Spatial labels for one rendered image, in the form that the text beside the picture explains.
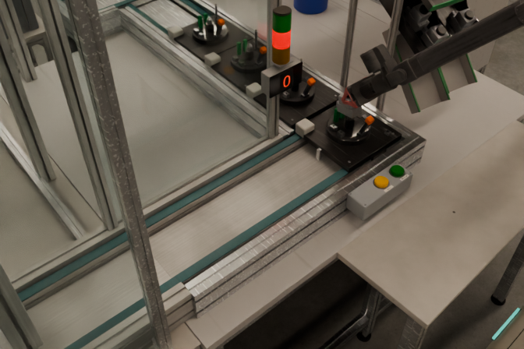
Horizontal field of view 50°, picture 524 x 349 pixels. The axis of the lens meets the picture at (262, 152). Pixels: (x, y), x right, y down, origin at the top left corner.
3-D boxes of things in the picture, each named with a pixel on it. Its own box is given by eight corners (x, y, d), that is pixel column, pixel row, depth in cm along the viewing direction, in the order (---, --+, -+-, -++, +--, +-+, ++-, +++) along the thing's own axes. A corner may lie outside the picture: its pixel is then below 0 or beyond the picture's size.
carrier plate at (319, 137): (401, 139, 180) (401, 133, 178) (348, 173, 168) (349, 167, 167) (346, 103, 193) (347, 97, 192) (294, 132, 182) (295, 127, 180)
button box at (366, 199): (410, 187, 171) (413, 172, 167) (362, 221, 161) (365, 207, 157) (392, 174, 175) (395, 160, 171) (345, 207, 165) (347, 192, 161)
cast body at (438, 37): (441, 49, 173) (453, 36, 167) (430, 53, 172) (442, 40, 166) (427, 28, 176) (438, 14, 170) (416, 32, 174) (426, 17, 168)
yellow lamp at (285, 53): (293, 60, 157) (294, 45, 154) (280, 67, 155) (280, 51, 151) (281, 52, 160) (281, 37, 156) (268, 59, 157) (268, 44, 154)
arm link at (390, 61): (407, 79, 146) (421, 70, 152) (387, 40, 146) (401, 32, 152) (372, 96, 155) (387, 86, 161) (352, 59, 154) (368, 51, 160)
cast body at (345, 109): (362, 113, 173) (362, 93, 169) (352, 118, 171) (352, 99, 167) (341, 103, 179) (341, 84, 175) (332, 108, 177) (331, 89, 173)
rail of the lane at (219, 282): (420, 162, 185) (427, 137, 177) (197, 319, 143) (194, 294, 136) (407, 153, 188) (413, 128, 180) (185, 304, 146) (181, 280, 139)
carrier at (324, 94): (343, 100, 194) (347, 70, 185) (291, 130, 183) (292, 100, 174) (295, 69, 207) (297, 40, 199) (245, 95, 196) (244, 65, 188)
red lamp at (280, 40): (294, 44, 154) (295, 29, 150) (280, 51, 151) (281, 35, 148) (281, 37, 156) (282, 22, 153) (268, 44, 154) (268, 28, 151)
